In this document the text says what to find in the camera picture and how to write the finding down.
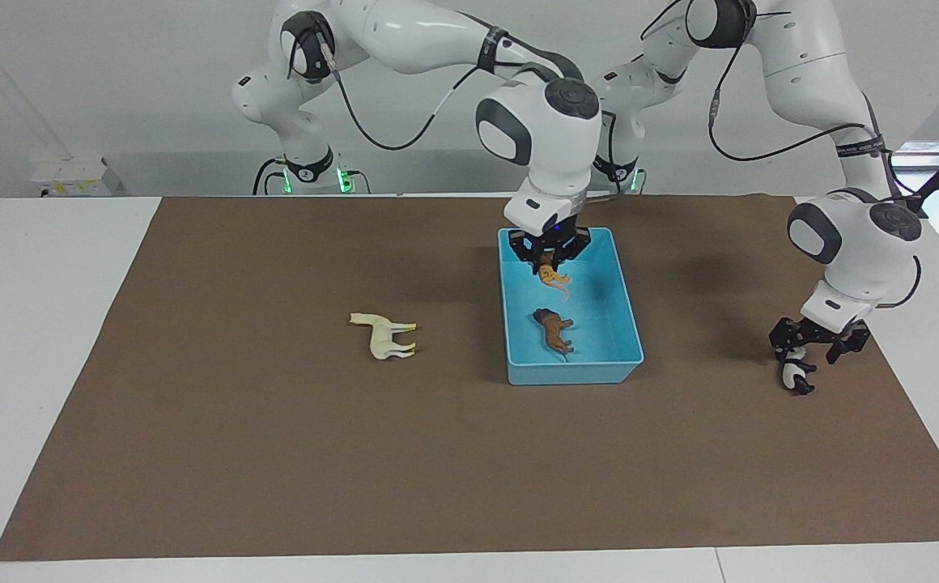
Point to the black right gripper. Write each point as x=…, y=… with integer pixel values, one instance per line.
x=554, y=239

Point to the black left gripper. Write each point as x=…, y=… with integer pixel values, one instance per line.
x=813, y=334

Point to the orange tiger toy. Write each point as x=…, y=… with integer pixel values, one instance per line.
x=552, y=278

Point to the black white panda toy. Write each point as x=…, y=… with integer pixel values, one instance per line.
x=793, y=376

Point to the brown lion toy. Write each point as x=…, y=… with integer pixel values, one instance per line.
x=554, y=330

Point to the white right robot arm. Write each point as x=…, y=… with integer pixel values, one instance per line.
x=550, y=138

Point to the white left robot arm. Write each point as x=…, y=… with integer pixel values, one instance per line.
x=866, y=251

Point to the blue plastic storage box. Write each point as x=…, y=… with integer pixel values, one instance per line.
x=603, y=328

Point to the white cardboard box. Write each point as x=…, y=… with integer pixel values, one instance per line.
x=73, y=176

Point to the cream horse toy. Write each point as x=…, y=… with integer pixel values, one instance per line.
x=380, y=336

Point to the green lit base connector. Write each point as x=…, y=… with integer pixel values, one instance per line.
x=346, y=180

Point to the brown table mat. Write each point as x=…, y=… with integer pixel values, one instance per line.
x=356, y=470

